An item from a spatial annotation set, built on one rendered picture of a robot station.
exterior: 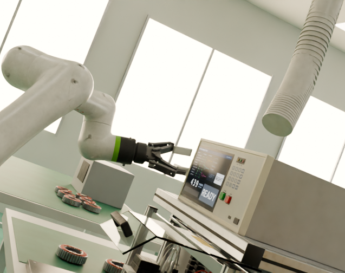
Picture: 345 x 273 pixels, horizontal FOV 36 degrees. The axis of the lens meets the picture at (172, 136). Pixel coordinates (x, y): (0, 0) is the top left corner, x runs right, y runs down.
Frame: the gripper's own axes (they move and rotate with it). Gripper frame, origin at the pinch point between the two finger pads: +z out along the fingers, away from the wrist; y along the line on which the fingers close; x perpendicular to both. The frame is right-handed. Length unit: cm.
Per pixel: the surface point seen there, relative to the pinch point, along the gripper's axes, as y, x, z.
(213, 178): 36.1, 17.3, -1.7
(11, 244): 15, -36, -56
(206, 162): 26.5, 16.4, -2.4
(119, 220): 66, 21, -29
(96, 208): -99, -102, -20
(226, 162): 36.8, 23.7, -0.1
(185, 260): 28.0, -20.6, 1.0
